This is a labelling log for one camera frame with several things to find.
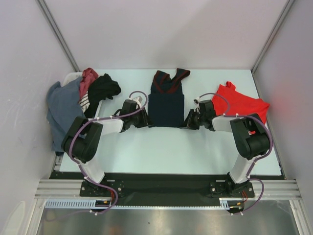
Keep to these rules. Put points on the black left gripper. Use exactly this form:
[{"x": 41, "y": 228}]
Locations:
[{"x": 145, "y": 120}]

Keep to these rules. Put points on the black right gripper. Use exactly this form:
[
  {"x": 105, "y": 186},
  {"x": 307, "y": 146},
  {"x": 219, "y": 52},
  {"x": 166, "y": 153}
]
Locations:
[{"x": 188, "y": 123}]

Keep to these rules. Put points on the navy tank top red trim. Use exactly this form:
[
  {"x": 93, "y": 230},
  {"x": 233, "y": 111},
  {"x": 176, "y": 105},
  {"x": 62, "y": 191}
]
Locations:
[{"x": 166, "y": 99}]

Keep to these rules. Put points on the grey-blue tank top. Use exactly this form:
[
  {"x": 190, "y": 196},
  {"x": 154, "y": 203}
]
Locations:
[{"x": 63, "y": 108}]

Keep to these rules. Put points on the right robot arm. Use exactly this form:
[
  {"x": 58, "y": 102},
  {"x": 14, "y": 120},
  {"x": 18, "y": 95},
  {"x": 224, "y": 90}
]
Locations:
[{"x": 252, "y": 139}]

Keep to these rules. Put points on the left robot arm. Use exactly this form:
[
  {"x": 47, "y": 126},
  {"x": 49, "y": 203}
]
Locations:
[{"x": 83, "y": 137}]

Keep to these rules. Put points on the striped white black tank top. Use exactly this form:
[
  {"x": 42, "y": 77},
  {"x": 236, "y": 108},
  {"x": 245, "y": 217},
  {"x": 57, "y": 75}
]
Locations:
[{"x": 84, "y": 102}]

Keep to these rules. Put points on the maroon tank top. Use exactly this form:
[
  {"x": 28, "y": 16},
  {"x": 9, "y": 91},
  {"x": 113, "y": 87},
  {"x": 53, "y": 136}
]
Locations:
[{"x": 89, "y": 75}]

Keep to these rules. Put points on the white plastic laundry bin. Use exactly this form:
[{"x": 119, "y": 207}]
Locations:
[{"x": 72, "y": 76}]

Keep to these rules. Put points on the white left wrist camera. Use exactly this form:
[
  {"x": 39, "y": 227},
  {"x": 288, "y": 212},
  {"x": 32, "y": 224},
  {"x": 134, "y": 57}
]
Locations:
[{"x": 137, "y": 99}]

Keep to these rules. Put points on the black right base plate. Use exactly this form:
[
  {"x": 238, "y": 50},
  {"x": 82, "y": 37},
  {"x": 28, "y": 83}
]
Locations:
[{"x": 229, "y": 189}]

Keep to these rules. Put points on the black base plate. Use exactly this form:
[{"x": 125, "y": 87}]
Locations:
[
  {"x": 229, "y": 189},
  {"x": 89, "y": 189}
]

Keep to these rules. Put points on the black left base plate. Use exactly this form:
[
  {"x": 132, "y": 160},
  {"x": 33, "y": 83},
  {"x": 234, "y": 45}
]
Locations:
[{"x": 89, "y": 189}]

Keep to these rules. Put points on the grey slotted cable duct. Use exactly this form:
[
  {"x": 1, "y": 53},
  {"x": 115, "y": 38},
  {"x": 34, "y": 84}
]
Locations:
[{"x": 102, "y": 204}]

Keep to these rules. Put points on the aluminium frame rail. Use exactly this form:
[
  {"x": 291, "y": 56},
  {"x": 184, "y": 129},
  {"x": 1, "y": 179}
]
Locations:
[{"x": 71, "y": 189}]

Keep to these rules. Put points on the right aluminium corner post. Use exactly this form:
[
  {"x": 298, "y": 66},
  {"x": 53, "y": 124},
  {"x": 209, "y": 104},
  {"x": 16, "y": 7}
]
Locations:
[{"x": 278, "y": 24}]

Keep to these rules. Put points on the aluminium corner post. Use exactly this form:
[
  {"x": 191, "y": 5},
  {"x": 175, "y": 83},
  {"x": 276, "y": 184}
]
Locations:
[
  {"x": 57, "y": 33},
  {"x": 278, "y": 24}
]

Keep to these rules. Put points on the left aluminium corner post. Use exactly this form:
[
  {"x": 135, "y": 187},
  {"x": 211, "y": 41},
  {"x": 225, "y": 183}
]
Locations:
[{"x": 57, "y": 33}]

